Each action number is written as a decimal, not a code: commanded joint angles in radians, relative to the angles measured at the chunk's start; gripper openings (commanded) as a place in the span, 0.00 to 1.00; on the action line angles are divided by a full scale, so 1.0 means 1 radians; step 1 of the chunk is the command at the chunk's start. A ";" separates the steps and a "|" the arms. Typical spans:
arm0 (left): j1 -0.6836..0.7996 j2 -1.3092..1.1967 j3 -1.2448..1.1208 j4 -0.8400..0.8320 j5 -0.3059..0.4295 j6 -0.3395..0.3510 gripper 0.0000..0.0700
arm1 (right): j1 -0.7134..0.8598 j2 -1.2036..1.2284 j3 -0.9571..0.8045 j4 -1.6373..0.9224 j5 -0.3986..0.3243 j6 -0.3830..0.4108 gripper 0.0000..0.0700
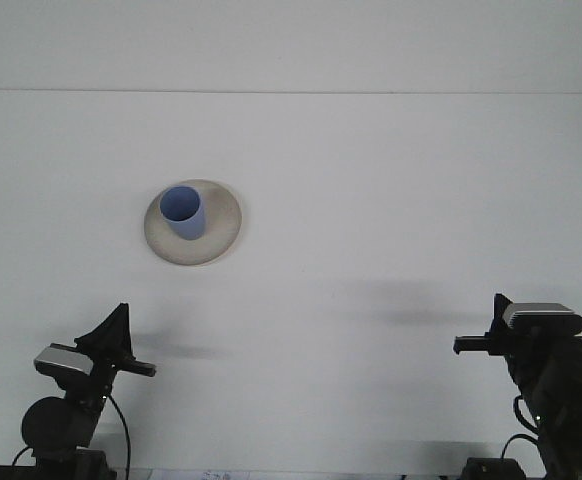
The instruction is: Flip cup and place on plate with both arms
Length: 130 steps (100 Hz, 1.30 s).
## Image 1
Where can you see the pale blue cup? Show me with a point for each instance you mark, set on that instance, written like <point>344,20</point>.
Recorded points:
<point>186,225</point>

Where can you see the white paper sheet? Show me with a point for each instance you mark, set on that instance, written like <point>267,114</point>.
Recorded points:
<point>196,475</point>

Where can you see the pale round plate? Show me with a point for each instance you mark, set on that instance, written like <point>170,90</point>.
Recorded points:
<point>221,235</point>

